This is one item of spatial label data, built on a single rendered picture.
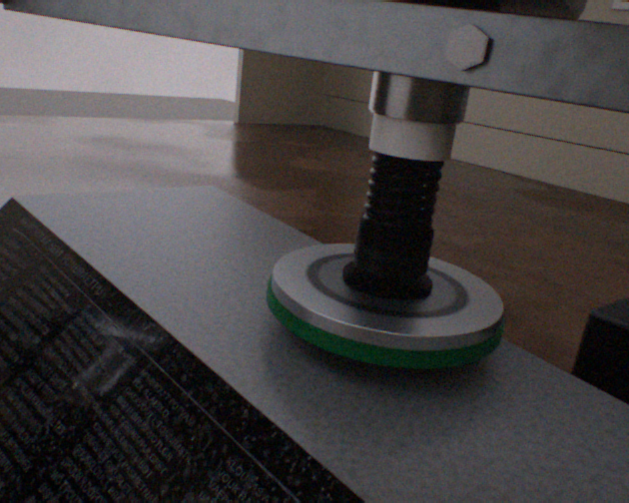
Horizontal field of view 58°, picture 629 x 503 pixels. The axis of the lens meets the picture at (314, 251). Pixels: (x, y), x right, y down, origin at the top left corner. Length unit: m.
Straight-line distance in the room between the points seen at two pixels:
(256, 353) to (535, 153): 6.80
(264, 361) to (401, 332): 0.12
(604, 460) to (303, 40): 0.38
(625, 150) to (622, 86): 6.40
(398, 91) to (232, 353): 0.25
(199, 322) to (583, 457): 0.33
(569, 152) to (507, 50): 6.62
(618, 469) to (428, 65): 0.31
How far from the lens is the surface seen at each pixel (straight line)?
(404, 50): 0.44
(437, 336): 0.44
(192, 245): 0.74
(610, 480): 0.46
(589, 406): 0.54
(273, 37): 0.49
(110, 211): 0.87
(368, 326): 0.44
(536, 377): 0.55
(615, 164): 6.84
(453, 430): 0.45
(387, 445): 0.41
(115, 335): 0.57
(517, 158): 7.31
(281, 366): 0.48
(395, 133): 0.47
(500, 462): 0.43
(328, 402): 0.44
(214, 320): 0.55
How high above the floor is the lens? 1.07
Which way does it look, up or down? 19 degrees down
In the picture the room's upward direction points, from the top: 7 degrees clockwise
